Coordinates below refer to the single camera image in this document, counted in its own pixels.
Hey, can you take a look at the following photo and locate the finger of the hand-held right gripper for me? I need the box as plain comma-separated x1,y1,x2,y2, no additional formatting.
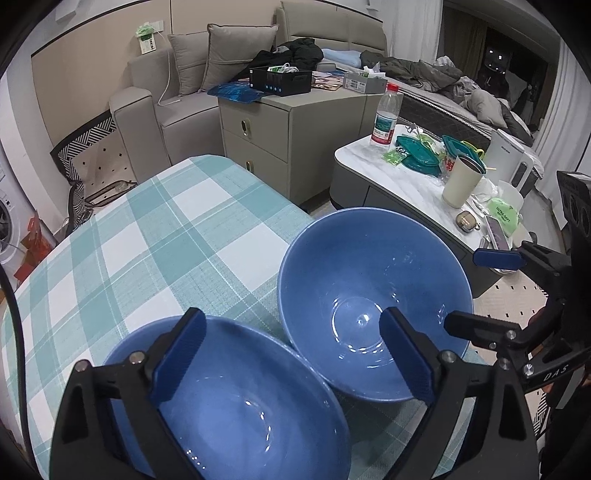
473,241,574,297
444,310,560,371

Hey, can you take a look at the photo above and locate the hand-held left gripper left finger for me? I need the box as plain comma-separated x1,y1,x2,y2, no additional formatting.
48,307,208,480

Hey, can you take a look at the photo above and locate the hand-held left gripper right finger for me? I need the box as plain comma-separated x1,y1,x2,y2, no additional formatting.
379,307,541,480

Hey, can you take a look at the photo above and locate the blue bowl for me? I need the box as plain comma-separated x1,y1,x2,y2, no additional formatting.
104,316,352,480
278,208,475,403

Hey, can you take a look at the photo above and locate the grey smartphone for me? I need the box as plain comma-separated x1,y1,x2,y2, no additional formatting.
484,215,513,252

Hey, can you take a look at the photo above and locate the white dotted floor mat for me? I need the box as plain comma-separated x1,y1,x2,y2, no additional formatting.
473,281,561,444

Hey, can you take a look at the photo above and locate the green tissue packet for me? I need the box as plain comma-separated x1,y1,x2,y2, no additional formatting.
487,196,522,227

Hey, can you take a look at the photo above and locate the cream tumbler cup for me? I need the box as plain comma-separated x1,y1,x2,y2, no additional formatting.
442,154,486,208

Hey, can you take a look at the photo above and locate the white electric kettle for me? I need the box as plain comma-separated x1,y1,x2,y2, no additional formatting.
487,129,539,192

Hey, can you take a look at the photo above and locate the white marble coffee table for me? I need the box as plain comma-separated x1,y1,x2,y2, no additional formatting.
330,131,546,298

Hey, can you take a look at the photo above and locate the teal food container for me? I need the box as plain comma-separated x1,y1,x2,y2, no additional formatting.
402,154,444,177
442,135,485,160
396,135,437,155

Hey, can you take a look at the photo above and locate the teal plaid tablecloth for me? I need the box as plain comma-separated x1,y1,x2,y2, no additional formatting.
0,156,476,480

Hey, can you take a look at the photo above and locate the grey bed pillow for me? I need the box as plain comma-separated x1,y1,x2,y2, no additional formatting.
468,88,509,130

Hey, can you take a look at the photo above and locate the clear plastic water bottle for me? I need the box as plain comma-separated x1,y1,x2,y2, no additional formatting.
369,82,404,148

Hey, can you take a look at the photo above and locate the red cardboard box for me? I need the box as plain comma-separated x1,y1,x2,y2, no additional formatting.
13,210,58,289

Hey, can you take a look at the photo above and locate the olive green jacket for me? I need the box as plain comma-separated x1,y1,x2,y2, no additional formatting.
360,50,465,88

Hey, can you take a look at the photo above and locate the patterned folding chair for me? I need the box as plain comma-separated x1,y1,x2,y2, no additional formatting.
50,114,139,232

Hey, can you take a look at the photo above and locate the white washing machine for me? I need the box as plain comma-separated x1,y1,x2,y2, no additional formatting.
0,161,24,278

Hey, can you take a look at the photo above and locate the grey tissue box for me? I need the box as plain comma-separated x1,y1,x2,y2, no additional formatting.
342,69,389,94

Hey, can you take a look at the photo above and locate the beige nightstand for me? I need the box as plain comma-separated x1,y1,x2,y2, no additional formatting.
218,85,399,206

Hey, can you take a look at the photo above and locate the beige sofa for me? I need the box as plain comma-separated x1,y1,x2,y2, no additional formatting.
110,28,282,168

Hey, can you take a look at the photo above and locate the pink patterned booklet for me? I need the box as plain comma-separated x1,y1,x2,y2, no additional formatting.
311,71,345,90

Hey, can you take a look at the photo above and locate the sheer white curtain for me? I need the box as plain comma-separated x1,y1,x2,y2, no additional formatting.
388,0,444,63

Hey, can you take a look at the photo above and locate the light blue pillow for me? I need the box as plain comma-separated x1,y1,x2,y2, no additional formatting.
321,47,363,70

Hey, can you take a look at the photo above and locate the blue plastic packet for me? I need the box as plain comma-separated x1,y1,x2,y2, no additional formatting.
207,82,269,104

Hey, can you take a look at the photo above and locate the black storage basket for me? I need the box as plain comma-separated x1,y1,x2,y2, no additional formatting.
249,65,315,97

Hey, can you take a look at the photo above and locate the black clothing pile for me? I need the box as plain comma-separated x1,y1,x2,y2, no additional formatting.
238,38,324,81

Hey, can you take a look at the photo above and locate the grey sofa pillow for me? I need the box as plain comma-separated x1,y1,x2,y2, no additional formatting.
167,31,214,97
201,23,280,93

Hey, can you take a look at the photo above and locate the white charging cable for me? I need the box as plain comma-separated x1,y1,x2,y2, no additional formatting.
158,46,183,106

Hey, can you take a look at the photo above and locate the white green wall device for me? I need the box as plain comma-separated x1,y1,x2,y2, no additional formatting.
135,21,161,55

